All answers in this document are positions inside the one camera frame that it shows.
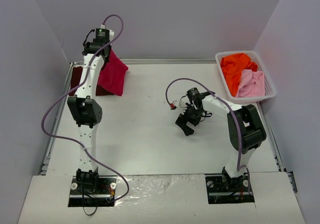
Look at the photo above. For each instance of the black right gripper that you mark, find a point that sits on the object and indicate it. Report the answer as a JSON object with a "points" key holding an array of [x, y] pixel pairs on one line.
{"points": [[188, 117]]}

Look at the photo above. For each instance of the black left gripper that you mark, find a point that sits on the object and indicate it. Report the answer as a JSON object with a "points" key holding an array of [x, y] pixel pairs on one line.
{"points": [[106, 53]]}

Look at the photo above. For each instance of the crimson red t-shirt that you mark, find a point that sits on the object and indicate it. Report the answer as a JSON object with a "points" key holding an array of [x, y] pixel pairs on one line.
{"points": [[112, 78]]}

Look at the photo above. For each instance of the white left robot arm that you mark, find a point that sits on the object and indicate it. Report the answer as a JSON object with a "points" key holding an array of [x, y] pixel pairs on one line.
{"points": [[84, 109]]}

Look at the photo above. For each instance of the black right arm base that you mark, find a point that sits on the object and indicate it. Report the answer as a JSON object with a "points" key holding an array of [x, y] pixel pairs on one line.
{"points": [[220, 190]]}

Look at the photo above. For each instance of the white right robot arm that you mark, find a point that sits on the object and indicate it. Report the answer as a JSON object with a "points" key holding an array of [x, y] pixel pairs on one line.
{"points": [[245, 128]]}

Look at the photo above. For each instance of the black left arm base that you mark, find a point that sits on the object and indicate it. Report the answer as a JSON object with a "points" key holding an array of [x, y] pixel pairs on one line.
{"points": [[89, 198]]}

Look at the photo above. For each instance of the dark maroon folded t-shirt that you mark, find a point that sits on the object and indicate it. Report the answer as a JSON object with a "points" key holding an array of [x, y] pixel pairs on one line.
{"points": [[75, 80]]}

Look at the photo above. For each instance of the orange t-shirt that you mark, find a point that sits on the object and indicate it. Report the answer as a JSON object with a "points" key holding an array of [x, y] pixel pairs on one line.
{"points": [[232, 67]]}

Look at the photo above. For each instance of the light pink t-shirt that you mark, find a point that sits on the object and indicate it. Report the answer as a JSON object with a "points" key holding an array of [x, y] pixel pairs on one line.
{"points": [[252, 84]]}

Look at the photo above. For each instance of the white plastic laundry basket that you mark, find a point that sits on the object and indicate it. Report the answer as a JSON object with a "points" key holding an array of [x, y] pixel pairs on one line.
{"points": [[269, 87]]}

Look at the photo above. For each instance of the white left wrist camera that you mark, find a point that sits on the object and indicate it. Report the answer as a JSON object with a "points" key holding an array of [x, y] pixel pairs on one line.
{"points": [[106, 35]]}

